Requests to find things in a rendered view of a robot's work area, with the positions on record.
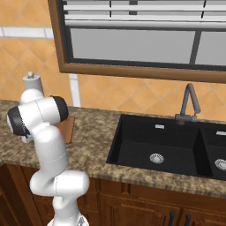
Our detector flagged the wood framed window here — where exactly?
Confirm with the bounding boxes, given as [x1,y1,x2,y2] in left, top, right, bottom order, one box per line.
[48,0,226,84]

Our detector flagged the dark grey sink tap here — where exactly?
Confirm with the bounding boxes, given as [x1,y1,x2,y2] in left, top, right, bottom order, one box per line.
[174,82,202,125]

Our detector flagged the black double kitchen sink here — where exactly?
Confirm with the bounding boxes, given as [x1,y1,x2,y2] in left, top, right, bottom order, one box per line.
[106,113,226,181]

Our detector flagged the white window blinds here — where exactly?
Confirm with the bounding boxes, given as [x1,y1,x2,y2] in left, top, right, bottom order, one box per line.
[62,0,226,30]

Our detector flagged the brown wooden cupboard door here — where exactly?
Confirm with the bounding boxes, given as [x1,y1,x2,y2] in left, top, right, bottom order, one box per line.
[100,192,179,226]
[178,206,226,226]

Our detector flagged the black cupboard handle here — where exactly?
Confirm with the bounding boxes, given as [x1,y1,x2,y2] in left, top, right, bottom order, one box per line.
[184,213,192,226]
[168,210,177,226]

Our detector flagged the brown wooden cupboard run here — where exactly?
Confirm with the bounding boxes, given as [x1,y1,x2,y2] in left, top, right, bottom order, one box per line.
[0,162,57,226]

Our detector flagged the brown wooden cutting board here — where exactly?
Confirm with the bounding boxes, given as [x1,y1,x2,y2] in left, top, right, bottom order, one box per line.
[53,115,76,146]

